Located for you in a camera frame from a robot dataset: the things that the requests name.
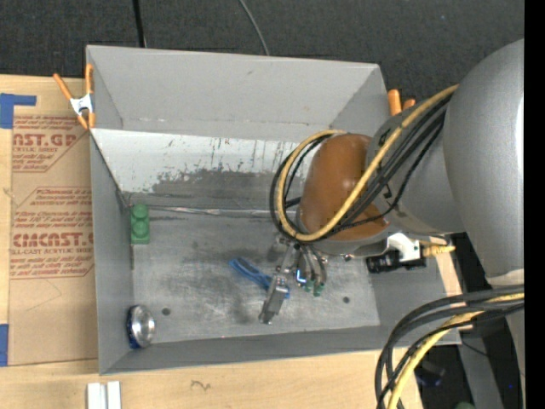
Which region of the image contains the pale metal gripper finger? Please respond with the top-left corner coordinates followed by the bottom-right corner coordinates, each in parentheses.
top-left (257, 274), bottom-right (282, 324)
top-left (265, 276), bottom-right (291, 325)

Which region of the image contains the blue plastic clip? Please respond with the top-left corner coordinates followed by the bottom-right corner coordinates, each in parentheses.
top-left (228, 256), bottom-right (274, 291)

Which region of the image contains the grey metal bin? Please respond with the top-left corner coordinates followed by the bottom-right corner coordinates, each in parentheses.
top-left (84, 43), bottom-right (463, 377)

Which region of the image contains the blue metal can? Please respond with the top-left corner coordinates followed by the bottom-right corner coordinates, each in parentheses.
top-left (124, 304), bottom-right (157, 350)

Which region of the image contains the green toy building block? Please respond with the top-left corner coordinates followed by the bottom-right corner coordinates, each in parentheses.
top-left (129, 203), bottom-right (151, 245)

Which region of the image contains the brown cardboard board, red print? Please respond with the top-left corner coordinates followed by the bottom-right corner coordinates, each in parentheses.
top-left (0, 73), bottom-right (101, 368)

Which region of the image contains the black cylinder on white bracket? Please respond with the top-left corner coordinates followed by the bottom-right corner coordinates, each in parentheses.
top-left (365, 232), bottom-right (427, 274)

